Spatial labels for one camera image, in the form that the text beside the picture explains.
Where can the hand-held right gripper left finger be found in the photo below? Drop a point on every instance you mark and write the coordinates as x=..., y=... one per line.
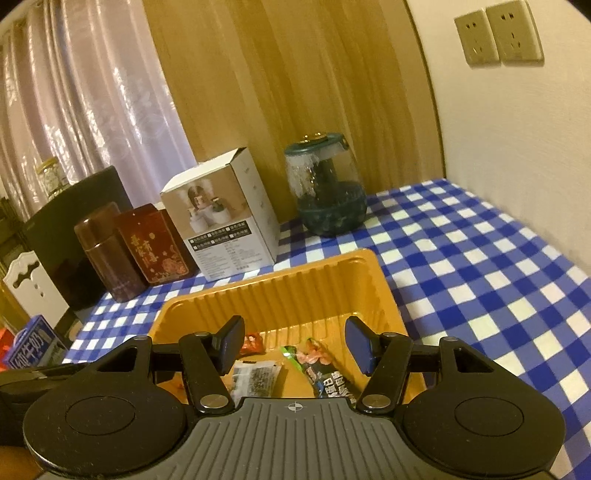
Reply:
x=231, y=341

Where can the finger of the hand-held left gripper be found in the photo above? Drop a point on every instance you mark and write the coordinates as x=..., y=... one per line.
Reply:
x=41, y=373

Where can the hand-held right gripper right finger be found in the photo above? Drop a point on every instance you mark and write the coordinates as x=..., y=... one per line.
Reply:
x=358, y=344

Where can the small red snack packet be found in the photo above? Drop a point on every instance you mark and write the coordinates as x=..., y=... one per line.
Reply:
x=253, y=344

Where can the green pink dark snack packet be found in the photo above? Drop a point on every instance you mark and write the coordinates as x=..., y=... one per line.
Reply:
x=323, y=374

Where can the clear seaweed snack packet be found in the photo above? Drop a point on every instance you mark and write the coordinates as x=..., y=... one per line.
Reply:
x=256, y=381

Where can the orange plastic tray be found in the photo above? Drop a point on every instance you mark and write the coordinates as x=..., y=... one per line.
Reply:
x=323, y=295

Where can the person's left hand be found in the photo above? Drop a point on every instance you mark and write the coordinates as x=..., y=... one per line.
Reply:
x=14, y=464

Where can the blue carton box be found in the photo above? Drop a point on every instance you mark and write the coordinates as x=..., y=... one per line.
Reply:
x=37, y=344

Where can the white wooden chair back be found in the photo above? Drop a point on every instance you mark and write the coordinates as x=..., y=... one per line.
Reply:
x=32, y=286

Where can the white cardboard box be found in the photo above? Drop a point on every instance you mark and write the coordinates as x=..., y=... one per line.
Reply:
x=231, y=230

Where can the red tin box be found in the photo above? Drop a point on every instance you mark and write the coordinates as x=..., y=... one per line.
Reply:
x=152, y=249

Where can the blue white checked tablecloth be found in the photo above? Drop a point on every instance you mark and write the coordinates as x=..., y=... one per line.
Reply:
x=461, y=277

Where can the black appliance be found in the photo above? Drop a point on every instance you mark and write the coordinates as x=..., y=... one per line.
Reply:
x=51, y=249

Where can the brown metal thermos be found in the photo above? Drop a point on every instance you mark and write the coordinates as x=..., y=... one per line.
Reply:
x=106, y=254

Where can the glass jar with green base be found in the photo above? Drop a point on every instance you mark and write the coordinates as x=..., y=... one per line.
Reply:
x=328, y=203

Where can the small clear glass jar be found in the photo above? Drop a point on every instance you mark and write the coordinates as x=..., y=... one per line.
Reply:
x=51, y=177

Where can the pale patterned curtain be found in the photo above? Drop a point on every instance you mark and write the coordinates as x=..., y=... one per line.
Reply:
x=92, y=92

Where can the beige wall socket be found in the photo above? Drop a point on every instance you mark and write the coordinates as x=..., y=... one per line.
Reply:
x=515, y=32
x=475, y=37

